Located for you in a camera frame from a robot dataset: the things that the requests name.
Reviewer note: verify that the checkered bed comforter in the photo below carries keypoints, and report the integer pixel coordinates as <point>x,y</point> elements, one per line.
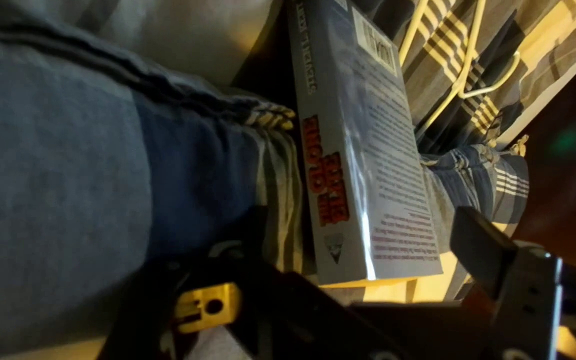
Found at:
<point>554,41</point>

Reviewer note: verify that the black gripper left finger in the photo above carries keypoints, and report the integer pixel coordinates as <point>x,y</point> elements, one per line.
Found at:
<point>268,320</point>

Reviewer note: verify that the grey paperback book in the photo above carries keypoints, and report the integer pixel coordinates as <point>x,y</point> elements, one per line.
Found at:
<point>368,132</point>

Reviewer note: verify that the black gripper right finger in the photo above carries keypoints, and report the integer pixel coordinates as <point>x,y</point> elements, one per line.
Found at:
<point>525,301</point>

